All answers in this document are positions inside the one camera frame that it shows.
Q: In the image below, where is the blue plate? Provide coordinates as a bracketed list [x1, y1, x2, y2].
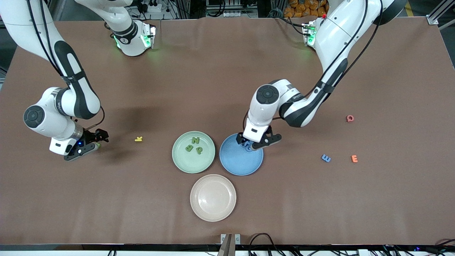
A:
[219, 133, 264, 176]

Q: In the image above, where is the light green plate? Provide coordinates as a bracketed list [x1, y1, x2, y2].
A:
[172, 131, 216, 174]

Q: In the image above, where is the beige pink plate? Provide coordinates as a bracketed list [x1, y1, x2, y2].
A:
[190, 174, 237, 222]

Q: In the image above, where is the long white power strip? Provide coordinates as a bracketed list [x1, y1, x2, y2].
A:
[223, 10, 258, 17]

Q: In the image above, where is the black looped cable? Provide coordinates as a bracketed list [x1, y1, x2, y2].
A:
[249, 233, 285, 256]

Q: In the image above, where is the black base cable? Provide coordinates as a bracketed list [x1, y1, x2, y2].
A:
[275, 10, 307, 36]

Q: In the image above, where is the aluminium frame post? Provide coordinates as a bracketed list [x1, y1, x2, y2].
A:
[427, 0, 455, 25]

